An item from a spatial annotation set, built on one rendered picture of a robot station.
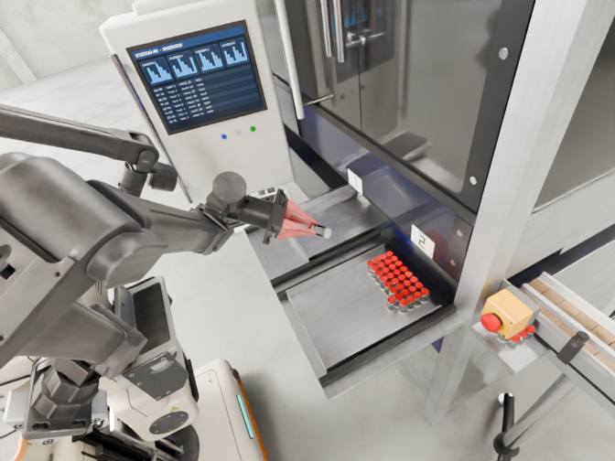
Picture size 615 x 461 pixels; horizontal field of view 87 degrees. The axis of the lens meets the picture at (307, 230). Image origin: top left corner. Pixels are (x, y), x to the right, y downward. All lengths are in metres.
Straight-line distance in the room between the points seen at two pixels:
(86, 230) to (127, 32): 1.10
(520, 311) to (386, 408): 1.07
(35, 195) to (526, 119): 0.57
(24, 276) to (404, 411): 1.64
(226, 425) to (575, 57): 1.50
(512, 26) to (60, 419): 0.88
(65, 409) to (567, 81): 0.85
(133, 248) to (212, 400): 1.39
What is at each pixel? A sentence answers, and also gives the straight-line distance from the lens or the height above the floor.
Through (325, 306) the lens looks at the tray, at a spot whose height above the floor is 0.88.
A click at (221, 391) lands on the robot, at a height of 0.28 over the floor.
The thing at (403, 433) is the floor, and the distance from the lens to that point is 1.73.
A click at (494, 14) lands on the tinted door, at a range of 0.61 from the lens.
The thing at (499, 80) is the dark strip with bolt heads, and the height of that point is 1.46.
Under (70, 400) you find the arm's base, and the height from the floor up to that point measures 1.21.
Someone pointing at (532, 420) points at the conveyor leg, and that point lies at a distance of 1.33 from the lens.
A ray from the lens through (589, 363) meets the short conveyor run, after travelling 0.93.
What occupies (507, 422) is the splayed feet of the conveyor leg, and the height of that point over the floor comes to 0.12.
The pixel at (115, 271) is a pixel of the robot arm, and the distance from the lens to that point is 0.26.
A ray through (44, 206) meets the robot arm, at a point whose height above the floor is 1.57.
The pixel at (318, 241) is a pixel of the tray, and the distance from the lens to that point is 1.12.
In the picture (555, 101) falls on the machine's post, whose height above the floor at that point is 1.46.
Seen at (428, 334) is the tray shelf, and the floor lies 0.88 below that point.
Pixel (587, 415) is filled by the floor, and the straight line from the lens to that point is 1.97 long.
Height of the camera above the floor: 1.68
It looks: 43 degrees down
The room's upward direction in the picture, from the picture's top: 13 degrees counter-clockwise
